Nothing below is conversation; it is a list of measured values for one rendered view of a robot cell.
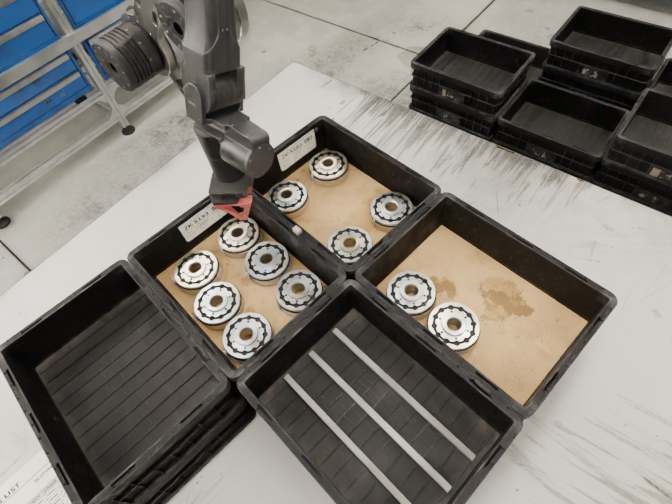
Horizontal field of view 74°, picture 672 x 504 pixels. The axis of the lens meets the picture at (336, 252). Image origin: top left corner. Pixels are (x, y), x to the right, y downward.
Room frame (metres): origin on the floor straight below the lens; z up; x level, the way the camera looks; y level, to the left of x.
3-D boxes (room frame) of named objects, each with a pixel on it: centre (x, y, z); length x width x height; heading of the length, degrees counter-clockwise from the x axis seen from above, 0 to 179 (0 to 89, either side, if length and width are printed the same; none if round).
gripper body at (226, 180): (0.57, 0.15, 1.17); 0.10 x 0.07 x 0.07; 171
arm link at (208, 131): (0.56, 0.15, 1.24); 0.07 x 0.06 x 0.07; 43
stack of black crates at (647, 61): (1.53, -1.24, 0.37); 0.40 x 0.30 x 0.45; 44
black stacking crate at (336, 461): (0.20, -0.02, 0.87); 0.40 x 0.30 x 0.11; 36
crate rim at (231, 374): (0.53, 0.22, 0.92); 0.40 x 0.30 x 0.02; 36
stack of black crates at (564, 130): (1.26, -0.95, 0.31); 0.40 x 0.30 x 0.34; 44
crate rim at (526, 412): (0.38, -0.26, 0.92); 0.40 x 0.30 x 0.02; 36
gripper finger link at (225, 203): (0.55, 0.16, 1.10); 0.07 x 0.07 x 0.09; 81
